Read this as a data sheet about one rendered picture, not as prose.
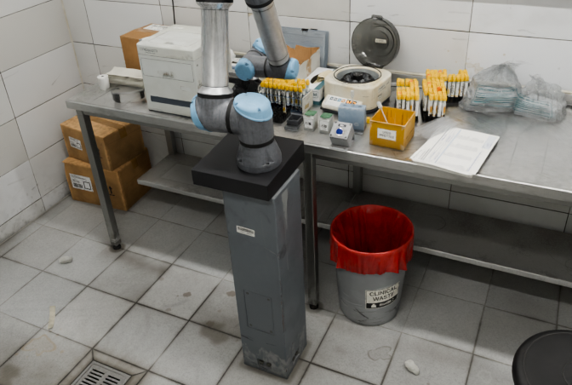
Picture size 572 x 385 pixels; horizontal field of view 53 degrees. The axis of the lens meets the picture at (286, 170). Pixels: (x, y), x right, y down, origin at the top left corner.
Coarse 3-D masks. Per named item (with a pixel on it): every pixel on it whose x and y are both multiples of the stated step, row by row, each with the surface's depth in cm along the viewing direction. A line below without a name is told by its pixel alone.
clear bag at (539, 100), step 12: (528, 84) 222; (540, 84) 219; (552, 84) 218; (528, 96) 220; (540, 96) 218; (552, 96) 218; (564, 96) 220; (516, 108) 224; (528, 108) 221; (540, 108) 218; (552, 108) 216; (564, 108) 220; (552, 120) 217
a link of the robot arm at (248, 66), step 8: (248, 56) 203; (256, 56) 202; (264, 56) 202; (240, 64) 200; (248, 64) 199; (256, 64) 200; (240, 72) 201; (248, 72) 200; (256, 72) 201; (248, 80) 203
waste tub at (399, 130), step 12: (384, 108) 215; (396, 108) 212; (372, 120) 205; (384, 120) 217; (396, 120) 215; (408, 120) 212; (372, 132) 207; (384, 132) 205; (396, 132) 203; (408, 132) 206; (372, 144) 210; (384, 144) 207; (396, 144) 205
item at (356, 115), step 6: (342, 108) 216; (348, 108) 215; (354, 108) 214; (360, 108) 214; (342, 114) 217; (348, 114) 216; (354, 114) 215; (360, 114) 215; (342, 120) 218; (348, 120) 217; (354, 120) 217; (360, 120) 216; (354, 126) 218; (360, 126) 217; (366, 126) 222; (360, 132) 217
